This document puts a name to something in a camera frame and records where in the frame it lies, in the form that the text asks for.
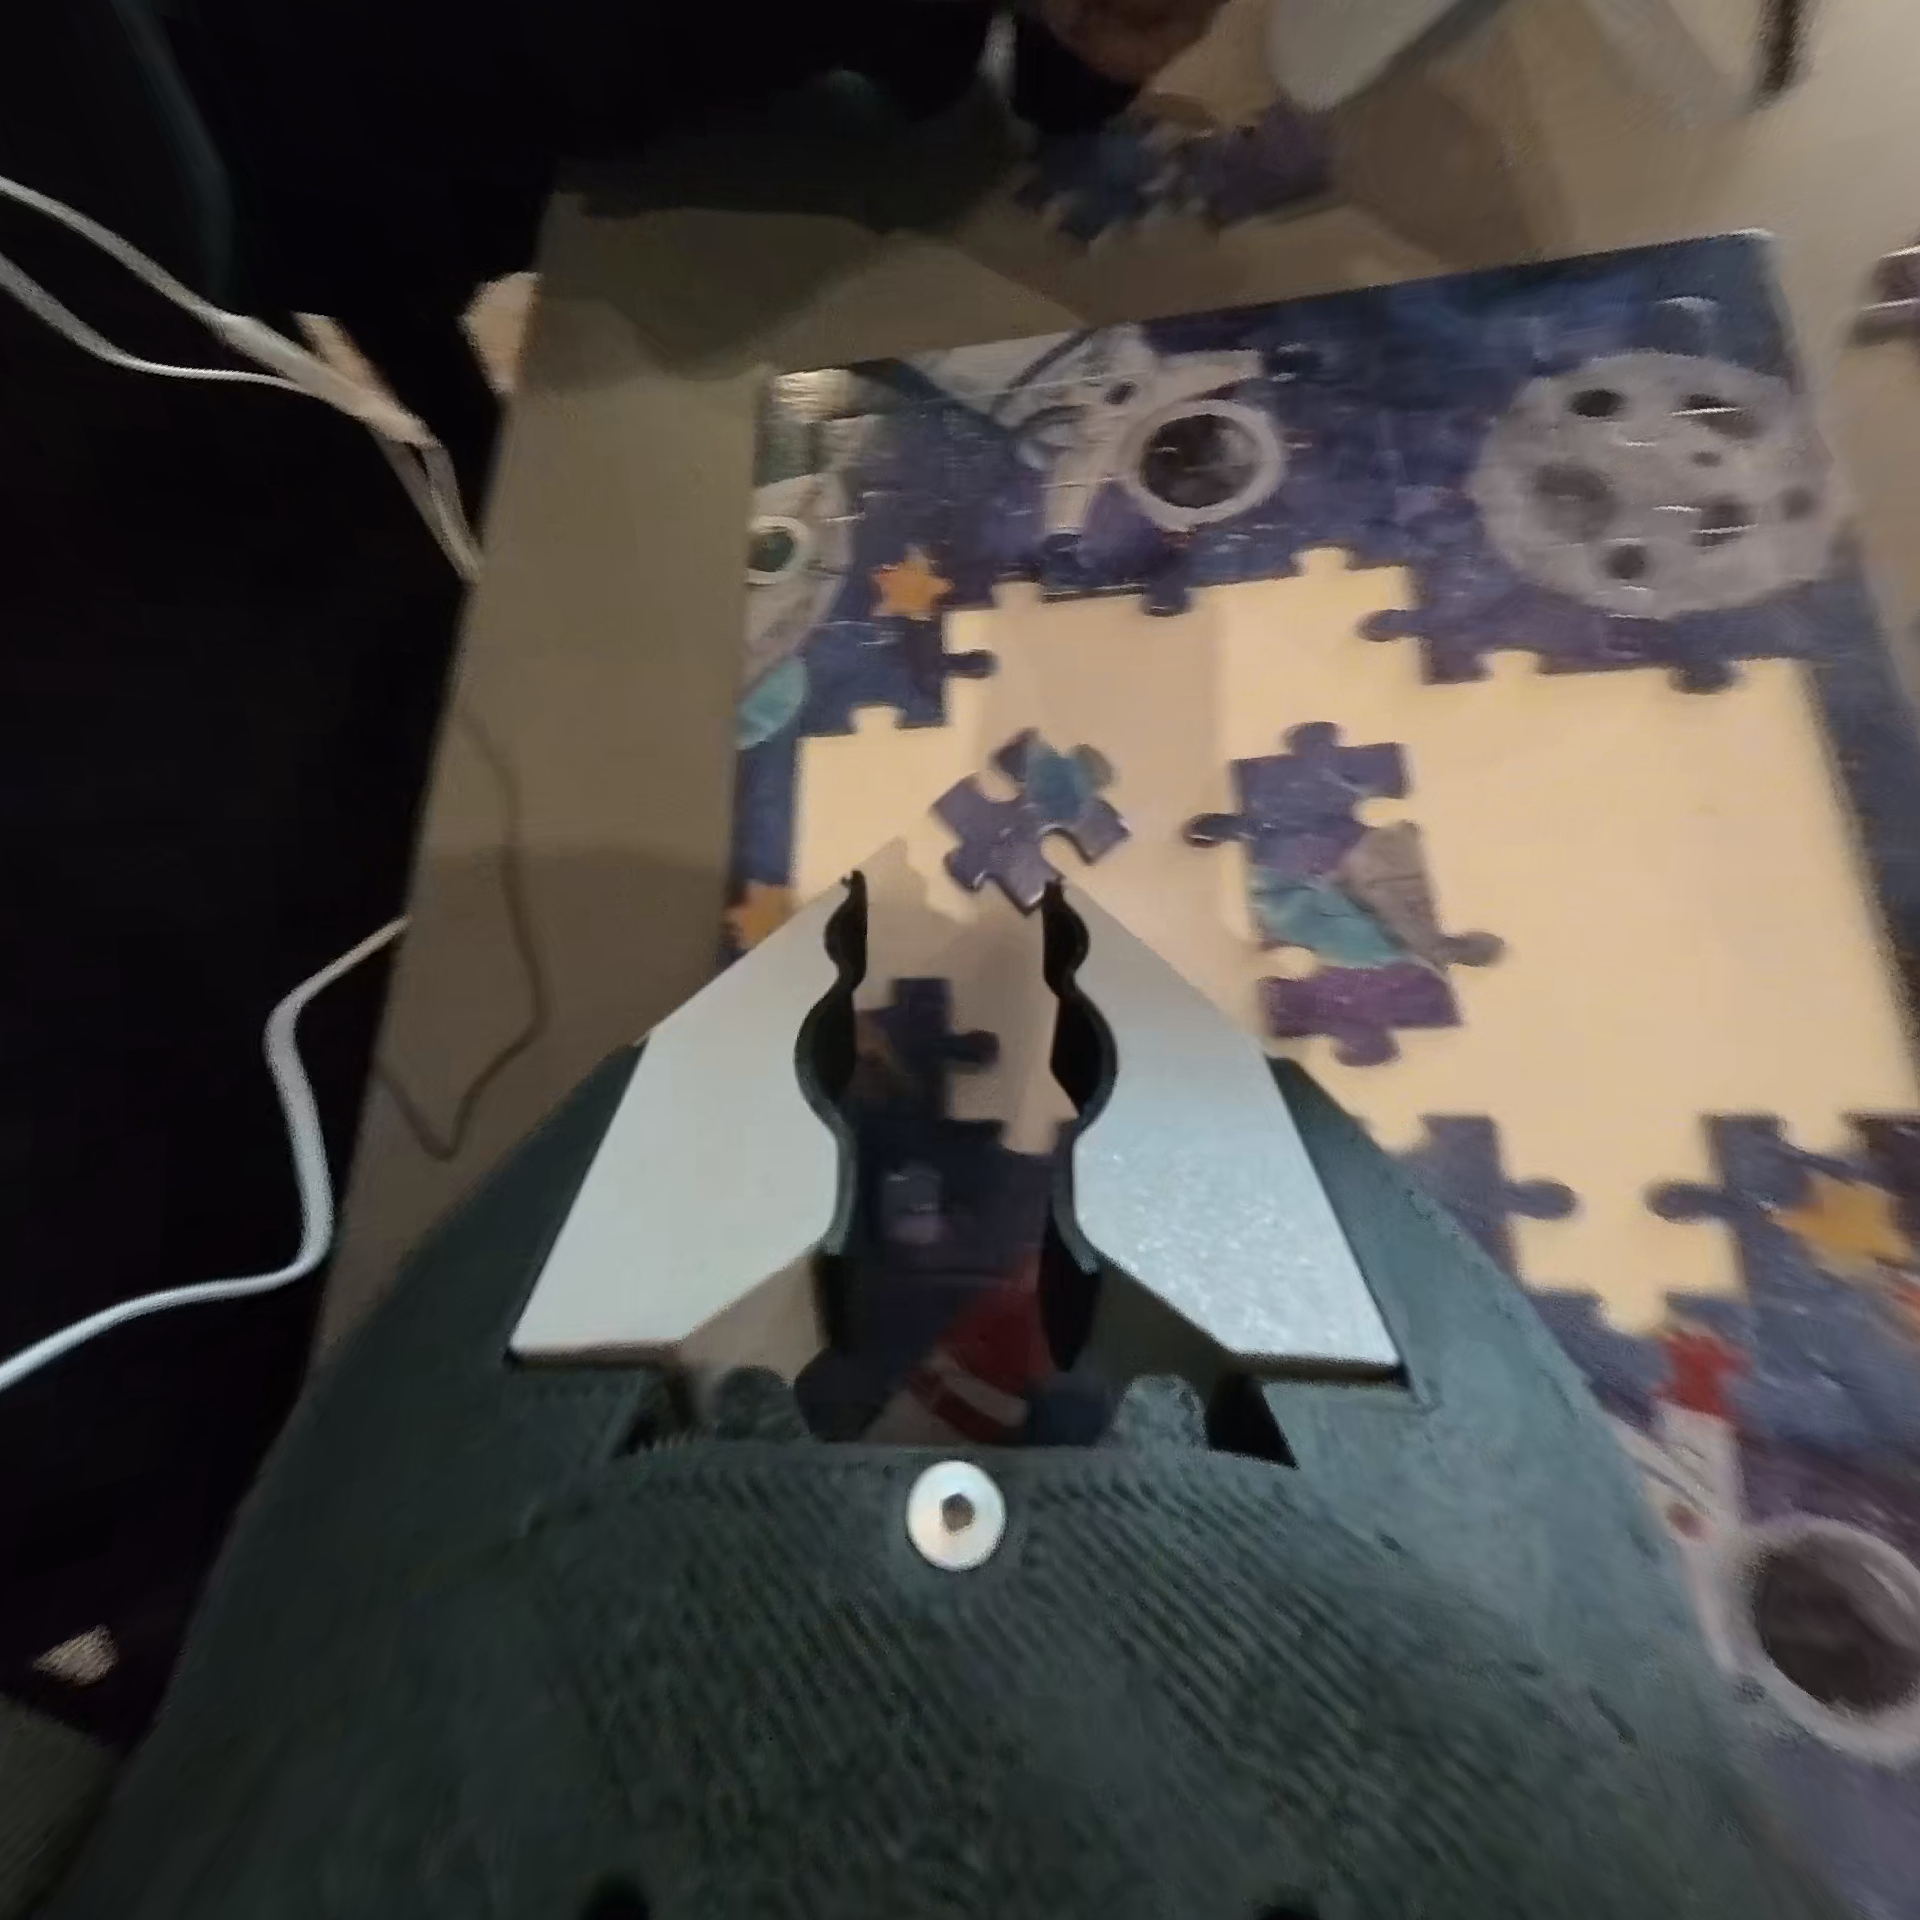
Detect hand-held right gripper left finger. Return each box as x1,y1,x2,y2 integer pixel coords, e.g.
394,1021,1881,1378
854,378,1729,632
506,836,922,1374

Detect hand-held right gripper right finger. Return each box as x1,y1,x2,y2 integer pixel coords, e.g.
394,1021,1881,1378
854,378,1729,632
1042,879,1407,1382

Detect joined planet puzzle pieces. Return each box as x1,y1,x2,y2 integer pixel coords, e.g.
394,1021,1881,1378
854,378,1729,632
1183,720,1505,1069

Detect blue teal puzzle piece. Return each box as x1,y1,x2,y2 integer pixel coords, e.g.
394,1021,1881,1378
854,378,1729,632
929,727,1129,916

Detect space jigsaw puzzle board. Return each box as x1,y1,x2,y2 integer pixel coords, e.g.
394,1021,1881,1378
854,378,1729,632
726,224,1920,1802

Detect thick white cable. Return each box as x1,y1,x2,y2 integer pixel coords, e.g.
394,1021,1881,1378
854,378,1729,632
0,914,408,1390

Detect thin white cable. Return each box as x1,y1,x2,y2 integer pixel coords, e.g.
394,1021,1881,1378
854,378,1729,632
0,175,485,584

